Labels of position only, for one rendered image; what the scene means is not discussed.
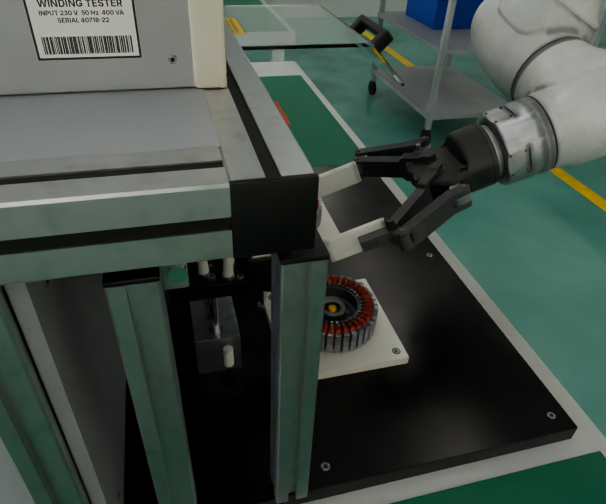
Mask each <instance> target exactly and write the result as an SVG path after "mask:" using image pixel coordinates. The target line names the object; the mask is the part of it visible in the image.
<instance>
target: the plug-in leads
mask: <svg viewBox="0 0 606 504"><path fill-rule="evenodd" d="M207 261H210V260H207ZM207 261H199V262H197V265H198V270H197V272H198V277H199V278H204V279H205V278H207V277H208V274H210V268H209V267H208V262H207ZM234 267H236V263H235V259H234V258H233V257H232V258H224V259H223V272H222V279H223V280H224V281H229V282H230V281H232V280H233V279H235V274H234V271H233V268H234Z"/></svg>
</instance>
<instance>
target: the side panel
mask: <svg viewBox="0 0 606 504"><path fill-rule="evenodd" d="M0 504H92V502H91V500H90V497H89V495H88V492H87V490H86V487H85V485H84V482H83V480H82V478H81V475H80V473H79V470H78V468H77V465H76V463H75V460H74V458H73V455H72V453H71V450H70V448H69V445H68V443H67V441H66V438H65V436H64V433H63V431H62V428H61V426H60V423H59V421H58V418H57V416H56V413H55V411H54V408H53V406H52V404H51V401H50V399H49V396H48V394H47V391H46V389H45V386H44V384H43V381H42V379H41V376H40V374H39V371H38V369H37V367H36V364H35V362H34V359H33V357H32V354H31V352H30V349H29V347H28V344H27V342H26V339H25V337H24V334H23V332H22V329H21V327H20V325H19V322H18V320H17V317H16V315H15V312H14V310H13V307H12V305H11V302H10V300H9V297H8V295H7V292H6V290H5V288H4V285H2V286H0Z"/></svg>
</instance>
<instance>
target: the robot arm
mask: <svg viewBox="0 0 606 504"><path fill-rule="evenodd" d="M602 3H603V0H484V1H483V2H482V3H481V4H480V6H479V7H478V9H477V10H476V12H475V14H474V17H473V19H472V23H471V33H470V35H471V43H472V48H473V51H474V53H475V56H476V58H477V60H478V62H479V64H480V66H481V67H482V69H483V70H484V72H485V74H486V75H487V77H488V78H489V79H490V81H491V82H492V83H493V84H494V86H495V87H496V88H497V89H498V90H499V91H500V92H501V93H502V94H503V95H504V96H505V97H506V98H508V99H510V100H511V101H512V102H510V103H507V104H505V105H502V106H499V107H497V108H494V109H492V110H489V111H487V112H484V113H482V114H481V115H480V116H479V118H478V120H477V124H476V123H473V124H471V125H468V126H465V127H463V128H460V129H458V130H455V131H453V132H450V133H449V134H448V135H447V136H446V139H445V140H446V141H445V143H444V144H443V145H442V146H440V147H435V148H432V147H431V144H430V139H429V137H428V136H424V137H420V138H417V139H414V140H411V141H406V142H400V143H393V144H386V145H380V146H373V147H367V148H360V149H357V150H355V152H354V153H355V158H354V159H353V161H352V162H350V163H347V164H345V165H342V166H340V167H337V168H335V169H332V170H330V171H327V172H325V173H322V174H320V175H319V188H318V198H321V197H323V196H326V195H328V194H331V193H333V192H336V191H339V190H341V189H344V188H346V187H349V186H351V185H354V184H356V183H359V182H361V181H362V180H363V179H364V177H389V178H404V179H405V180H406V181H410V182H411V183H412V185H413V186H415V187H416V189H415V190H414V191H413V193H412V194H411V195H410V196H409V197H408V198H407V200H406V201H405V202H404V203H403V204H402V205H401V207H400V208H399V209H398V210H397V211H396V212H395V213H394V215H393V216H392V217H391V218H387V220H386V217H385V218H383V217H382V218H380V219H377V220H374V221H372V222H369V223H367V224H364V225H361V226H359V227H356V228H354V229H351V230H348V231H346V232H343V233H340V234H338V235H335V236H333V237H330V238H327V239H325V240H324V241H323V242H324V244H325V246H326V248H327V250H328V252H329V254H330V259H331V262H336V261H338V260H341V259H344V258H346V257H349V256H352V255H354V254H357V253H359V252H362V251H363V252H366V251H370V250H373V249H375V248H378V247H381V246H383V245H386V244H389V243H392V244H397V245H399V246H400V247H401V249H402V251H403V252H408V251H411V250H412V249H413V248H414V247H416V246H417V245H418V244H419V243H420V242H422V241H423V240H424V239H425V238H427V237H428V236H429V235H430V234H431V233H433V232H434V231H435V230H436V229H438V228H439V227H440V226H441V225H442V224H444V223H445V222H446V221H447V220H449V219H450V218H451V217H452V216H453V215H455V214H456V213H458V212H460V211H462V210H465V209H467V208H469V207H471V206H472V204H473V203H472V197H471V193H472V192H475V191H478V190H480V189H483V188H486V187H488V186H491V185H493V184H496V183H497V181H498V182H499V183H500V184H503V185H510V184H513V183H516V182H518V181H521V180H524V179H526V178H529V177H531V176H534V175H537V174H541V173H544V172H547V171H548V170H550V169H553V168H557V167H561V166H571V165H578V164H582V163H585V162H589V161H592V160H595V159H598V158H601V157H603V156H606V49H602V48H598V47H595V46H592V45H590V42H591V39H592V37H593V35H594V33H595V31H596V30H597V29H598V28H599V12H600V8H601V5H602ZM413 150H414V152H413ZM365 155H367V156H365ZM410 162H413V163H412V164H411V163H410ZM409 234H412V235H411V236H410V235H409Z"/></svg>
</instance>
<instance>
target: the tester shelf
mask: <svg viewBox="0 0 606 504"><path fill-rule="evenodd" d="M224 27H225V48H226V70H227V74H226V76H227V87H225V88H220V87H217V88H197V87H196V86H195V87H178V88H156V89H133V90H110V91H87V92H65V93H42V94H19V95H0V286H2V285H10V284H19V283H27V282H35V281H43V280H51V279H60V278H68V277H76V276H84V275H92V274H101V273H109V272H117V271H125V270H133V269H142V268H150V267H158V266H166V265H174V264H183V263H191V262H199V261H207V260H215V259H224V258H232V257H233V258H242V257H250V256H258V255H266V254H275V253H283V252H291V251H299V250H307V249H313V248H314V247H315V232H316V218H317V203H318V188H319V175H318V174H316V173H315V171H314V169H313V168H312V166H311V164H310V163H309V161H308V159H307V158H306V156H305V154H304V152H303V151H302V149H301V147H300V146H299V144H298V142H297V141H296V139H295V137H294V136H293V134H292V132H291V130H290V129H289V127H288V125H287V124H286V122H285V120H284V119H283V117H282V115H281V113H280V112H279V110H278V108H277V107H276V105H275V103H274V102H273V100H272V98H271V97H270V95H269V93H268V91H267V90H266V88H265V86H264V85H263V83H262V81H261V80H260V78H259V76H258V74H257V73H256V71H255V69H254V68H253V66H252V64H251V63H250V61H249V59H248V58H247V56H246V54H245V52H244V51H243V49H242V47H241V46H240V44H239V42H238V41H237V39H236V37H235V36H234V34H233V32H232V30H231V29H230V27H229V25H228V24H227V22H226V20H225V19H224Z"/></svg>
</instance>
